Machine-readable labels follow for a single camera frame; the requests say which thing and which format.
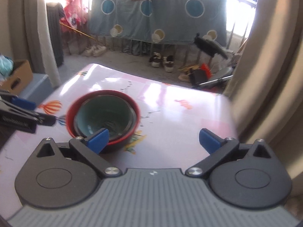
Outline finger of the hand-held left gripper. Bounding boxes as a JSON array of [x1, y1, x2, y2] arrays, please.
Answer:
[[0, 99, 56, 133], [0, 90, 37, 111]]

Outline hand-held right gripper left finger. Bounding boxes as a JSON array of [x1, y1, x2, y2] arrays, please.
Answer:
[[35, 128, 121, 178]]

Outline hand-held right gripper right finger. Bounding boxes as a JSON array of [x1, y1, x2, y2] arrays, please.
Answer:
[[185, 128, 273, 178]]

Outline red and black bowl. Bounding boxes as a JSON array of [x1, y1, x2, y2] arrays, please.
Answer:
[[66, 89, 141, 155]]

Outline large grey green bowl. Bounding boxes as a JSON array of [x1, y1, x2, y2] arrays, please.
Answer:
[[74, 94, 138, 145]]

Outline grey blue stool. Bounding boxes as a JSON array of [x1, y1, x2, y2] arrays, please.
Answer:
[[13, 73, 57, 103]]

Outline cardboard box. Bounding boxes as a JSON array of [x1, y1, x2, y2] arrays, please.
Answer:
[[0, 60, 34, 93]]

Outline light plastic bag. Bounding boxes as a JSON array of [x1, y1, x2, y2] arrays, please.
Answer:
[[0, 55, 14, 76]]

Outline grey ribbed cover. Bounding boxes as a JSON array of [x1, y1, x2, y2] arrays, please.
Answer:
[[46, 2, 65, 67]]

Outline beige curtain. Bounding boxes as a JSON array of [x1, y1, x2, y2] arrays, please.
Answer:
[[224, 0, 303, 197], [23, 0, 62, 89]]

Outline black and white shoe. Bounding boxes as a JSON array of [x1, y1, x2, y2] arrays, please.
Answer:
[[148, 52, 163, 68], [162, 55, 175, 73]]

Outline yellow stick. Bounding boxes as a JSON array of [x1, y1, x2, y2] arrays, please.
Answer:
[[59, 22, 97, 41]]

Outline black object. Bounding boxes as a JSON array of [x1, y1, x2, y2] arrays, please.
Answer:
[[192, 32, 230, 60]]

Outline pink clothes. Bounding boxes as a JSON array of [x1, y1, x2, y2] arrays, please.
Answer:
[[59, 0, 90, 33]]

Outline blue blanket with circles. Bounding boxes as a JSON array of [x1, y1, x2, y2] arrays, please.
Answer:
[[88, 0, 228, 46]]

